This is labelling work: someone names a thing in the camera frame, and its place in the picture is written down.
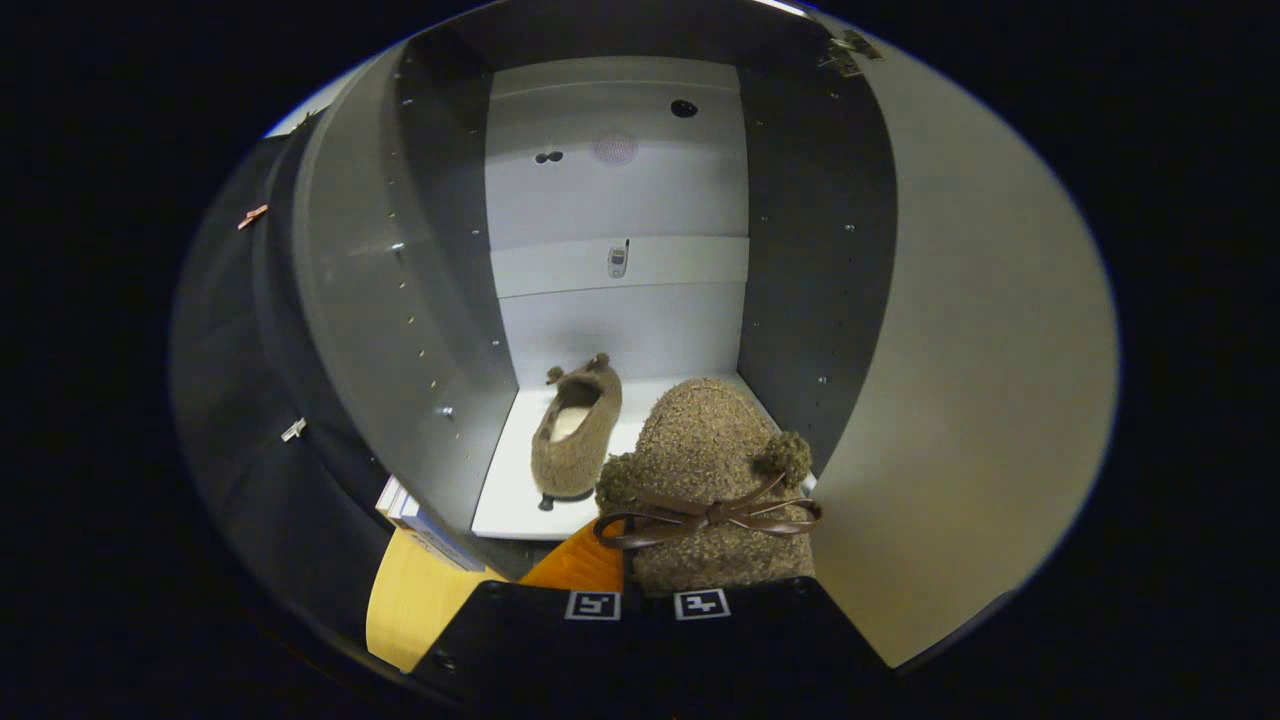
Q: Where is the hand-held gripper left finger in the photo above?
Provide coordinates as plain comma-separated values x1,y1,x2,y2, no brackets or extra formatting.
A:
408,518,631,717

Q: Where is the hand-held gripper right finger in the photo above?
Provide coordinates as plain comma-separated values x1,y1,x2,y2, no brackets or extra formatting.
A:
627,575,897,717

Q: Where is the brown fuzzy shoe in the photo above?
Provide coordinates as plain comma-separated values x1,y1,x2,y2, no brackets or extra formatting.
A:
594,377,824,599
529,352,624,501

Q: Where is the beige shoe cabinet door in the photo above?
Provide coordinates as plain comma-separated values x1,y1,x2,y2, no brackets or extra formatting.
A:
808,20,1122,670

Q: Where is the grey shoe cabinet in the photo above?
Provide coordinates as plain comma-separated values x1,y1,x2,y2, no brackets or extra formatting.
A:
250,0,901,583

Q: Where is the blue book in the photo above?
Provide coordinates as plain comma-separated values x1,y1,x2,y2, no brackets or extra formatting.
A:
392,500,488,573

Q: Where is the white book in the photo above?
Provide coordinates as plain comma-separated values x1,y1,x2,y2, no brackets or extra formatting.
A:
375,474,421,523

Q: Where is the black backdrop cloth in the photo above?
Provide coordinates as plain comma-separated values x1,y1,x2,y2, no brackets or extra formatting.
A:
170,132,403,643

